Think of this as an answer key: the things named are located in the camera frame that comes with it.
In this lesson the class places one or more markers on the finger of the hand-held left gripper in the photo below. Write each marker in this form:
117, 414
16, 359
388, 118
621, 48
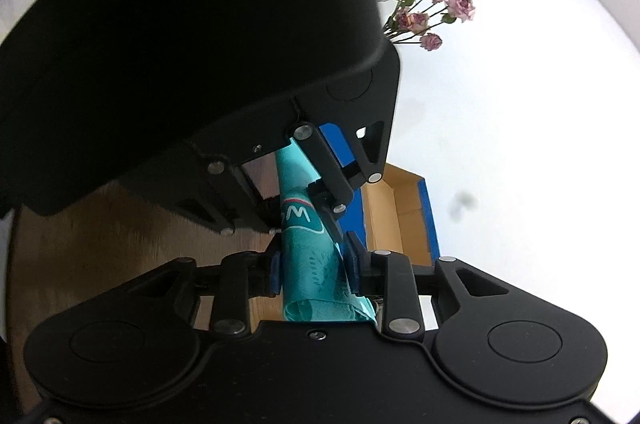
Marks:
235, 199
325, 169

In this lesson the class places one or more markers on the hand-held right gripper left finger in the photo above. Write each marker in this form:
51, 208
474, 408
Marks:
275, 274

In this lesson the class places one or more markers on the dried pink roses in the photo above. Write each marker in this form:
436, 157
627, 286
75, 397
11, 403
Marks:
460, 4

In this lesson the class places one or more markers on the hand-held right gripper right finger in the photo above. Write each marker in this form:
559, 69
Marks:
352, 266

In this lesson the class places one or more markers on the blue cardboard shoe box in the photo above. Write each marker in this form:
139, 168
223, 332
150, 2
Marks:
395, 214

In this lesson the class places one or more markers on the teal shopping bag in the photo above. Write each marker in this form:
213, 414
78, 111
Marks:
305, 264

